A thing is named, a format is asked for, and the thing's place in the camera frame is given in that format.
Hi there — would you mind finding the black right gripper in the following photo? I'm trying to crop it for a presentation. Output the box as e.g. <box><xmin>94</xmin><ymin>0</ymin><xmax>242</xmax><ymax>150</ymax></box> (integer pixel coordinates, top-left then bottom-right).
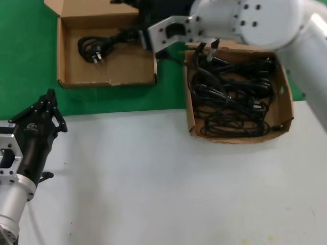
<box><xmin>110</xmin><ymin>0</ymin><xmax>191</xmax><ymax>41</ymax></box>

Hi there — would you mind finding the small black lever knob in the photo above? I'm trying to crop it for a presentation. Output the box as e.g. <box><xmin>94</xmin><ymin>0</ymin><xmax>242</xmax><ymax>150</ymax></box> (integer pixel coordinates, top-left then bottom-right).
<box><xmin>38</xmin><ymin>171</ymin><xmax>55</xmax><ymax>183</ymax></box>

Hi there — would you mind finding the silver camera bracket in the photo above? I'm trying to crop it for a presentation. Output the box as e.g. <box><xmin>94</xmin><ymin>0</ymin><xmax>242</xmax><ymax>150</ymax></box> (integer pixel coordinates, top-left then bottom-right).
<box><xmin>0</xmin><ymin>134</ymin><xmax>25</xmax><ymax>185</ymax></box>
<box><xmin>147</xmin><ymin>15</ymin><xmax>205</xmax><ymax>54</ymax></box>

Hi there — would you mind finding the shallow cardboard box torn rim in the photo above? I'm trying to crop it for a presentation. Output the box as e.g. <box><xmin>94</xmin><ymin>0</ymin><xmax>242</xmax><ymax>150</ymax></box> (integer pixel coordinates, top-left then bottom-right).
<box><xmin>43</xmin><ymin>0</ymin><xmax>159</xmax><ymax>89</ymax></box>

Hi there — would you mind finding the left silver camera bracket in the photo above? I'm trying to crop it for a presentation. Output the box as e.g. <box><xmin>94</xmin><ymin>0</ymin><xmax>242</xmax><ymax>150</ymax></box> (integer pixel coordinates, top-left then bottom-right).
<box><xmin>0</xmin><ymin>134</ymin><xmax>25</xmax><ymax>185</ymax></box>

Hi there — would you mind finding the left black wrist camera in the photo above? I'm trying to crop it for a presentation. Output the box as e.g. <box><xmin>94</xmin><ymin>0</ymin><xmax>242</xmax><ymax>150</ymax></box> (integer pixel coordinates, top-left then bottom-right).
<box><xmin>0</xmin><ymin>123</ymin><xmax>16</xmax><ymax>135</ymax></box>

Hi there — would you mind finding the right silver camera bracket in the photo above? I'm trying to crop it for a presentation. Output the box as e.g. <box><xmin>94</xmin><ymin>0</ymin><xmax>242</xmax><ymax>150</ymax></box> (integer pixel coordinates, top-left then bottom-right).
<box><xmin>147</xmin><ymin>15</ymin><xmax>205</xmax><ymax>54</ymax></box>

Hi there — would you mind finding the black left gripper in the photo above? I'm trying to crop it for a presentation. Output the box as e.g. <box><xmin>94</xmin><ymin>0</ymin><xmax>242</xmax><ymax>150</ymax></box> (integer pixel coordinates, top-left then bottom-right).
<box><xmin>9</xmin><ymin>89</ymin><xmax>68</xmax><ymax>185</ymax></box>

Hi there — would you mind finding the cardboard box with tall lid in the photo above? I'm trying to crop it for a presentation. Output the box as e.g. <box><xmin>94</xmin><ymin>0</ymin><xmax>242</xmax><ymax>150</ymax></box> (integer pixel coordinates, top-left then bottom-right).
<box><xmin>182</xmin><ymin>42</ymin><xmax>295</xmax><ymax>145</ymax></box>

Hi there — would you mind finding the thick black sleeved cable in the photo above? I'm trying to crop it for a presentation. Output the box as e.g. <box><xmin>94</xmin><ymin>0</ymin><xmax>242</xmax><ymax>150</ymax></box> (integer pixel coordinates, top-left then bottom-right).
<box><xmin>155</xmin><ymin>50</ymin><xmax>189</xmax><ymax>67</ymax></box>

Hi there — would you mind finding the black power cord with plug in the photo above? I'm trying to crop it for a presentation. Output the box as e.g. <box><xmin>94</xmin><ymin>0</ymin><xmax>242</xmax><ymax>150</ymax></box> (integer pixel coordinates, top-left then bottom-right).
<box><xmin>77</xmin><ymin>32</ymin><xmax>123</xmax><ymax>64</ymax></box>

